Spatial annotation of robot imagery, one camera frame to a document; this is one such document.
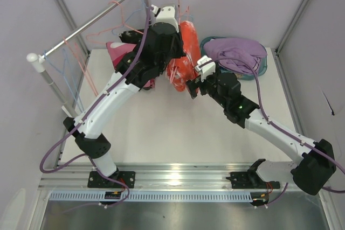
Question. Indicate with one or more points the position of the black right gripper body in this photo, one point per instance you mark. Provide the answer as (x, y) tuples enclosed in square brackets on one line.
[(198, 85)]

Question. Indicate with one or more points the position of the orange trousers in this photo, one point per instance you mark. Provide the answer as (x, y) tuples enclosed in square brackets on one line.
[(180, 70)]

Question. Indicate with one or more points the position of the purple trousers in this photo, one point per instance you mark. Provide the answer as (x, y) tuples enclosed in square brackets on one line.
[(237, 52)]

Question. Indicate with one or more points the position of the pink hanger of orange trousers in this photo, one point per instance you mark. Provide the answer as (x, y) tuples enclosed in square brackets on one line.
[(81, 59)]

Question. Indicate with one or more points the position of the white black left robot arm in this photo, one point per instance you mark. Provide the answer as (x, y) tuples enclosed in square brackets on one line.
[(160, 43)]

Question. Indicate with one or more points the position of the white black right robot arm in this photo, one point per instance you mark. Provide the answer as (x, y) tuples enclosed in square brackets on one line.
[(311, 162)]

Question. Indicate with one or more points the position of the black white trousers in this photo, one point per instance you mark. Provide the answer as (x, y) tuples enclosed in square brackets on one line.
[(131, 36)]

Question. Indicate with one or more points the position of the pink patterned trousers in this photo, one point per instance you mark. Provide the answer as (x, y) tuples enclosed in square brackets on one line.
[(117, 50)]

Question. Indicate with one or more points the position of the empty light blue hanger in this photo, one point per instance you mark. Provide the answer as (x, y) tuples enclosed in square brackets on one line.
[(133, 12)]

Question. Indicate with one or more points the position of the pink hanger of black trousers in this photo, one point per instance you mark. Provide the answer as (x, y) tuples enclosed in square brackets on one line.
[(123, 21)]

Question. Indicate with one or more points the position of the teal plastic basin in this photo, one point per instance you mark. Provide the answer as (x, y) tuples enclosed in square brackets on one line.
[(258, 71)]

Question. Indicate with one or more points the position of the metal clothes rack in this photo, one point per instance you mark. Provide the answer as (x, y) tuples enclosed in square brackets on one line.
[(37, 61)]

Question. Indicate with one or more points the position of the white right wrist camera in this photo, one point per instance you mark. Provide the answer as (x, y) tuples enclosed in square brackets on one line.
[(205, 66)]

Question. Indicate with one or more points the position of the aluminium mounting rail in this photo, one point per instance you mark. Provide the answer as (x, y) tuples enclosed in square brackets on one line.
[(151, 176)]

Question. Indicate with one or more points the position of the white slotted cable duct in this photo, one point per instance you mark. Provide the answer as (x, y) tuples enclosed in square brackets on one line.
[(155, 196)]

